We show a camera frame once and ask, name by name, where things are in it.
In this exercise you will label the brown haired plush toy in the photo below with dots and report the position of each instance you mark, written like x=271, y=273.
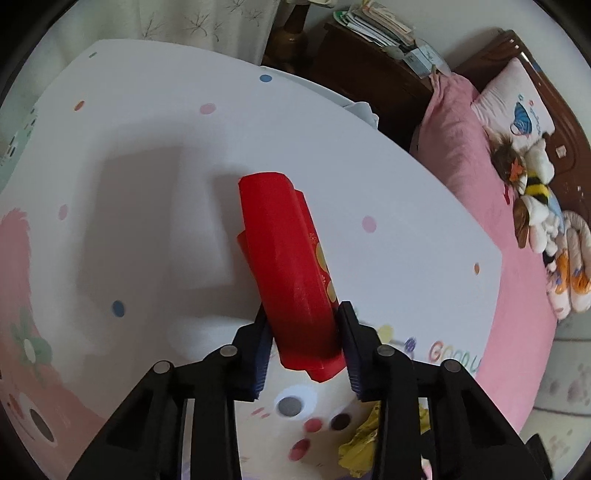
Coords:
x=505, y=159

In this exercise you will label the yellow crumpled paper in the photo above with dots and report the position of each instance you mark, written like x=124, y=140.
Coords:
x=362, y=445

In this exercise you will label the red box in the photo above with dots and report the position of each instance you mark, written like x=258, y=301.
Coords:
x=286, y=258

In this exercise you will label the pink bed sheet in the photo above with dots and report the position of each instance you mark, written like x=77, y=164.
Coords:
x=461, y=184

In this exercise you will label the rolled bear print quilt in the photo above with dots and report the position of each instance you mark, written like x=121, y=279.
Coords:
x=572, y=272

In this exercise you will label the striped bee plush toy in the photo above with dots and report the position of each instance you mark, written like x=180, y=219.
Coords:
x=538, y=190

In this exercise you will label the dark wooden nightstand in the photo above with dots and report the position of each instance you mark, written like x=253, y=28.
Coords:
x=364, y=78

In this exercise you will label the stack of books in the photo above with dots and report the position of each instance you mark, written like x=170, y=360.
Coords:
x=376, y=23

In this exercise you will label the pink printed pillow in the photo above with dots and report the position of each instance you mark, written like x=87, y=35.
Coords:
x=512, y=106

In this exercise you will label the wooden coat stand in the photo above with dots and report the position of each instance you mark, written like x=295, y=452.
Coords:
x=291, y=37

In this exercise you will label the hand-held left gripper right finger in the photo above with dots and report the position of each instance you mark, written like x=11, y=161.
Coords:
x=353, y=364

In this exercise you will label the brown wooden headboard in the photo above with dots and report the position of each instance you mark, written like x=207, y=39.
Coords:
x=561, y=124

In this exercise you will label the cartoon printed tablecloth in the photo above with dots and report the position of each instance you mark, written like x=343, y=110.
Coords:
x=138, y=138

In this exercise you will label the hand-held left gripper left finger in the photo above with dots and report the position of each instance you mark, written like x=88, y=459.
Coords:
x=261, y=364

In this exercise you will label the small blue white box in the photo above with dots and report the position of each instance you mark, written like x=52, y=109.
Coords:
x=420, y=57

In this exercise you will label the white dog plush toy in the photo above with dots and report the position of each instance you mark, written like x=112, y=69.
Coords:
x=540, y=159

